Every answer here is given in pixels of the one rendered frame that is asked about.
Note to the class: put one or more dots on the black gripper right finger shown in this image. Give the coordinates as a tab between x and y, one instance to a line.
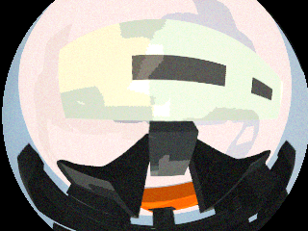
215	174

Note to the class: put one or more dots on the black two-prong plug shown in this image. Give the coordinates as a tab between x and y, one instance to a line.
171	145

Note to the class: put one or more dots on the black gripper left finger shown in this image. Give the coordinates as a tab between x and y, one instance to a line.
122	180

